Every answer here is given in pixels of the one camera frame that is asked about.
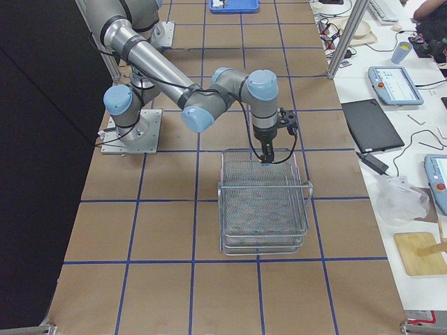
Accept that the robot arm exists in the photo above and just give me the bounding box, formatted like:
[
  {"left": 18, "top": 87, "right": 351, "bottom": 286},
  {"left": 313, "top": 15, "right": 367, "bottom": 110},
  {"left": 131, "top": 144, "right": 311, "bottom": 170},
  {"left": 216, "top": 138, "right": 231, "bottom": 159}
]
[
  {"left": 77, "top": 1, "right": 279, "bottom": 163},
  {"left": 128, "top": 0, "right": 163, "bottom": 40}
]

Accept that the silver wire mesh shelf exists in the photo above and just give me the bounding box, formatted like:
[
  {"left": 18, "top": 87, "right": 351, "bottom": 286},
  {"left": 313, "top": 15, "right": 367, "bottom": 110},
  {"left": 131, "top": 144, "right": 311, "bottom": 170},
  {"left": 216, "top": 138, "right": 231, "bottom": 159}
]
[{"left": 217, "top": 149, "right": 313, "bottom": 255}]

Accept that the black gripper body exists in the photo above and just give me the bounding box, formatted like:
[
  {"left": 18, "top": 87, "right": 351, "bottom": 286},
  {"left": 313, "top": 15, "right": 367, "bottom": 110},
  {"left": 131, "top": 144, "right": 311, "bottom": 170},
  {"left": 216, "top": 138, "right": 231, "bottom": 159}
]
[{"left": 252, "top": 124, "right": 277, "bottom": 142}]

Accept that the clear plastic bag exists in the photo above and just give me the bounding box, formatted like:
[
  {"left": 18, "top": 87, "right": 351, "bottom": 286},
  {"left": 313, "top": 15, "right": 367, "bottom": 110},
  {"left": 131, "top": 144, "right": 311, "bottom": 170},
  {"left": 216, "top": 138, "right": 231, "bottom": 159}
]
[{"left": 374, "top": 175, "right": 430, "bottom": 226}]

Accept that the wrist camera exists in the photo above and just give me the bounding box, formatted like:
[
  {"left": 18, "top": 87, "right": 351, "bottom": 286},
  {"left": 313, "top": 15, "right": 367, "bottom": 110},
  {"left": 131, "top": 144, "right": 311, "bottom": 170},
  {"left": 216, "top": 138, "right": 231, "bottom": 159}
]
[{"left": 278, "top": 107, "right": 298, "bottom": 136}]

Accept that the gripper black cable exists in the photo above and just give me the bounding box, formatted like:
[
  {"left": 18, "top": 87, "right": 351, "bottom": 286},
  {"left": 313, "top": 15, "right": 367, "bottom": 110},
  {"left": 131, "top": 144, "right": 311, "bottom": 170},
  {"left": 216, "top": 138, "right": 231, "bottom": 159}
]
[{"left": 223, "top": 89, "right": 298, "bottom": 165}]

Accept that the blue plastic tray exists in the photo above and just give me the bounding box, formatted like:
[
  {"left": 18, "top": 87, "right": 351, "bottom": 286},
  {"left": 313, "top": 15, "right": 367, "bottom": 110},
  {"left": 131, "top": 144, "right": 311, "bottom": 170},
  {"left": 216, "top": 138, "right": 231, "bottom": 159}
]
[{"left": 208, "top": 0, "right": 260, "bottom": 14}]

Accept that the aluminium frame post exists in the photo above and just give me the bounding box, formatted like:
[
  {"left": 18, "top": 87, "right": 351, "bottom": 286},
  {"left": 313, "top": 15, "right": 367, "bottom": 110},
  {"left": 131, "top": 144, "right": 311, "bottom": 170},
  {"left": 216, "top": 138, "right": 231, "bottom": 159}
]
[{"left": 327, "top": 0, "right": 369, "bottom": 80}]

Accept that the wooden cutting board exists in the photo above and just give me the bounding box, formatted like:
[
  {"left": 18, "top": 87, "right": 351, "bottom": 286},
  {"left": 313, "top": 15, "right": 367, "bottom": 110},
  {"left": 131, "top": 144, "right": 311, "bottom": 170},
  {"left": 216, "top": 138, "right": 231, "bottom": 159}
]
[{"left": 393, "top": 232, "right": 446, "bottom": 276}]

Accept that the black power adapter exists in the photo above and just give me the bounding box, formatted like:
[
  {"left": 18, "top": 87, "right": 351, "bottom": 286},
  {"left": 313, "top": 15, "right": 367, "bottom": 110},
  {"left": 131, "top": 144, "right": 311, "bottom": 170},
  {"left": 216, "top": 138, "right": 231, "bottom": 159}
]
[{"left": 356, "top": 152, "right": 389, "bottom": 175}]

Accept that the blue teach pendant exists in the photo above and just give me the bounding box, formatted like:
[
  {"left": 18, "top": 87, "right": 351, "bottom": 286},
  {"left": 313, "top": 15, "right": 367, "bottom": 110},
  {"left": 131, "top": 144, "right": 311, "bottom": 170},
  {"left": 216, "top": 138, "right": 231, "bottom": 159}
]
[
  {"left": 367, "top": 66, "right": 424, "bottom": 105},
  {"left": 424, "top": 154, "right": 447, "bottom": 215}
]

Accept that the light blue cup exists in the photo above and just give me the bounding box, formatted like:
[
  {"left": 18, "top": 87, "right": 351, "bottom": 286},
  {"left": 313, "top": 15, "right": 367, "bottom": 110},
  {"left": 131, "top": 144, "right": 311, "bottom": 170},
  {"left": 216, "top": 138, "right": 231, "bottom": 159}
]
[{"left": 391, "top": 41, "right": 413, "bottom": 64}]

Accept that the black closed laptop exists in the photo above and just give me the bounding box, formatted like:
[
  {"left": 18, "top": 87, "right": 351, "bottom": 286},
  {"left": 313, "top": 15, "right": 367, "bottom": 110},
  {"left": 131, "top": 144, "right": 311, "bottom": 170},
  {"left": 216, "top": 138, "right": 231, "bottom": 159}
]
[{"left": 342, "top": 98, "right": 404, "bottom": 154}]

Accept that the white keyboard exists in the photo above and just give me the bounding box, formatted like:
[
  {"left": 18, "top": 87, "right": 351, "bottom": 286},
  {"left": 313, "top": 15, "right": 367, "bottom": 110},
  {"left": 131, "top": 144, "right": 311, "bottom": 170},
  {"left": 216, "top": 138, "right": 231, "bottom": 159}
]
[{"left": 368, "top": 0, "right": 399, "bottom": 25}]

